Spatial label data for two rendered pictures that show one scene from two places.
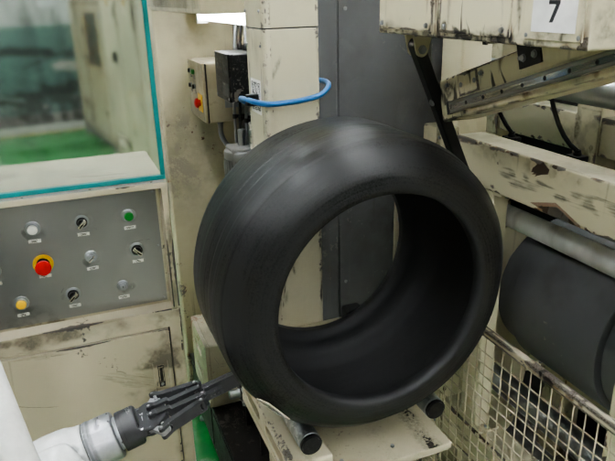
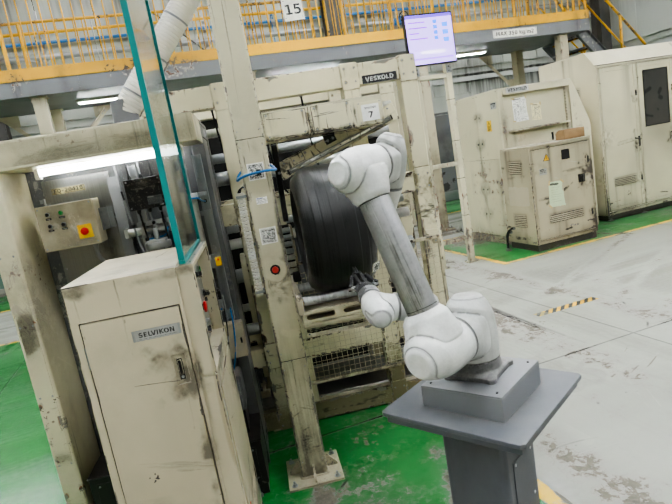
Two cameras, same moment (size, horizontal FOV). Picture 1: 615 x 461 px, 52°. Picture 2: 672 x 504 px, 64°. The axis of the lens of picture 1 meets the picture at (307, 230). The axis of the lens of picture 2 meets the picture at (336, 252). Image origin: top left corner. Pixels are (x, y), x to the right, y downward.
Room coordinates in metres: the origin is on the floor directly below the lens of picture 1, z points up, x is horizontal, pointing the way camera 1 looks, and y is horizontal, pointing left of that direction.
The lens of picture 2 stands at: (0.58, 2.39, 1.51)
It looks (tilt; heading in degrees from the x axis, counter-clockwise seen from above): 10 degrees down; 284
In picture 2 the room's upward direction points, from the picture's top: 10 degrees counter-clockwise
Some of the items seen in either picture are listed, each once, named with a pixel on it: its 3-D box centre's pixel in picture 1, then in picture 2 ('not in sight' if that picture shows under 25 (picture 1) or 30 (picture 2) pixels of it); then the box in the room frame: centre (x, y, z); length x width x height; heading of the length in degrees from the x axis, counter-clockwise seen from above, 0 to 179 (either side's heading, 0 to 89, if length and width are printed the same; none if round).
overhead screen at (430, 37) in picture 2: not in sight; (429, 39); (0.65, -4.03, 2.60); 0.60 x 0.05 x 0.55; 30
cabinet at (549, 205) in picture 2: not in sight; (549, 193); (-0.53, -4.68, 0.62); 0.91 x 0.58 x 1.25; 30
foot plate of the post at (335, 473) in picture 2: not in sight; (313, 467); (1.44, 0.05, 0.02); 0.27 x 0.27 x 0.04; 21
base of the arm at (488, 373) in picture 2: not in sight; (479, 360); (0.57, 0.61, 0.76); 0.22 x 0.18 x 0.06; 64
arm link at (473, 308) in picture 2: not in sight; (469, 325); (0.59, 0.64, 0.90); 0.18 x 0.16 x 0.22; 59
